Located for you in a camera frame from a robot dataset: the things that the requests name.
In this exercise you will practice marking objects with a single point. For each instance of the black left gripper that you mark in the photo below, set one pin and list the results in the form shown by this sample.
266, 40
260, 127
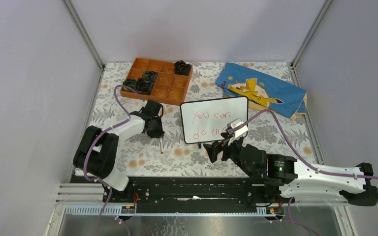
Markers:
159, 133

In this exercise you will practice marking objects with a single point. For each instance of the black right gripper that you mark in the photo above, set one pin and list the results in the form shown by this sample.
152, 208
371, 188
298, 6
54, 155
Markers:
212, 149

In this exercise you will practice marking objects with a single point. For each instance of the red white marker pen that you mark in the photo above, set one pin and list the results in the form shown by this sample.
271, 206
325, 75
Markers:
161, 145

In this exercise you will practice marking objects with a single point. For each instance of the white whiteboard black frame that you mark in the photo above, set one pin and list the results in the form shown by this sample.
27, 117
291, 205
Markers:
203, 121

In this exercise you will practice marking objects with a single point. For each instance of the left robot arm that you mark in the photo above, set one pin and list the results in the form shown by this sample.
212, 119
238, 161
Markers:
96, 153

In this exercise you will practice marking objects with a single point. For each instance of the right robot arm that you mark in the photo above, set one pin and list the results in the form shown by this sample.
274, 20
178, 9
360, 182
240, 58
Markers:
287, 177

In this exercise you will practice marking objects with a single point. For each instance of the wooden compartment tray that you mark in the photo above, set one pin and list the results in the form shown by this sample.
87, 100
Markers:
162, 81

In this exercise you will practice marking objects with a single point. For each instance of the floral tablecloth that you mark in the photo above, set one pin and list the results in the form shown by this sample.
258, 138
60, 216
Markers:
140, 155

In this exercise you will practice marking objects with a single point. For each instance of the blue pikachu cloth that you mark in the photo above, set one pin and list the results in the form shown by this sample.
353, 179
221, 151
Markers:
262, 89

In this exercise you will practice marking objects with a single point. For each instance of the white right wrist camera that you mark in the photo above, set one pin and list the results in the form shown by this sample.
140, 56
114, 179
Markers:
236, 129

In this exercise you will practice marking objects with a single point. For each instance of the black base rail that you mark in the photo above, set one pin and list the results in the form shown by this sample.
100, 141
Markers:
196, 195

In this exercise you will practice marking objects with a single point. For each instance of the aluminium frame post left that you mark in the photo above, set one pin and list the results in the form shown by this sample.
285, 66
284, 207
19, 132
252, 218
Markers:
83, 33

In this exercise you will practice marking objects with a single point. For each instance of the aluminium frame post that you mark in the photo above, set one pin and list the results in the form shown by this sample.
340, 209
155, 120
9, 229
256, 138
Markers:
83, 33
320, 16

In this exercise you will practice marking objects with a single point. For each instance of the aluminium frame post right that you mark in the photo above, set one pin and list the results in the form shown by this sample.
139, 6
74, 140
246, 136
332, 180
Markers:
320, 16

